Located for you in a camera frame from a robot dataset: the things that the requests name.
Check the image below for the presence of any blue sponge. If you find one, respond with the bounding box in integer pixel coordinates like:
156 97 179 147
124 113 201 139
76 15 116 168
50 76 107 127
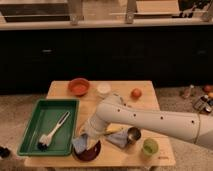
72 134 88 154

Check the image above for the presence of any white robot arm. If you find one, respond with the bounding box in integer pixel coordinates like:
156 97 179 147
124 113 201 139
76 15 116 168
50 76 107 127
84 94 213 150

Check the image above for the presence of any purple bowl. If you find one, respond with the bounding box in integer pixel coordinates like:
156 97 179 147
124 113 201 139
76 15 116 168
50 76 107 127
74 141 101 162

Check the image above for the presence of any orange bowl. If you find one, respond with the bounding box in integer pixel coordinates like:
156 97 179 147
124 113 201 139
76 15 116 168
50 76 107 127
68 78 90 96

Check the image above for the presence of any yellow banana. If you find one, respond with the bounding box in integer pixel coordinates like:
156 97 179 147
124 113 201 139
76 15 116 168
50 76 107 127
104 127 123 135

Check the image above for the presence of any grey blue cloth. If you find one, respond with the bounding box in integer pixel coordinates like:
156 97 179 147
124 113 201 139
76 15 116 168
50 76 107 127
106 130 127 148

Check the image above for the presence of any metal cup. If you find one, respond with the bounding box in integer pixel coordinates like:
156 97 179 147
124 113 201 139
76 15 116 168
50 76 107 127
127 127 141 144

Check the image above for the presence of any wooden table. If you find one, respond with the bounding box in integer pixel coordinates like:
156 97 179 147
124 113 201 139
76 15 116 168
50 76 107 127
24 81 176 168

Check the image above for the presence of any white cup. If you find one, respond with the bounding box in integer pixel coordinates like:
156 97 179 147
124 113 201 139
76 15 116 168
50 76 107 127
97 83 111 98

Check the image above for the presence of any green plastic tray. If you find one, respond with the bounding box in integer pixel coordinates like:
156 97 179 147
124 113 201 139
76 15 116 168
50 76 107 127
17 99 79 156

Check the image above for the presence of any green cup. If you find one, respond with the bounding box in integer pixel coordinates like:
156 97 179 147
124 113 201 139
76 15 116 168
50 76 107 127
142 138 159 157

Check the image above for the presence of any red tomato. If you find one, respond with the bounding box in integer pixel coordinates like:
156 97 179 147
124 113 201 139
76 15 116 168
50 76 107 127
131 88 142 99

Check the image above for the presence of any dark cabinet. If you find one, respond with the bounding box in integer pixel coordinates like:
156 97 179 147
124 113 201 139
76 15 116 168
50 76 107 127
0 25 213 94

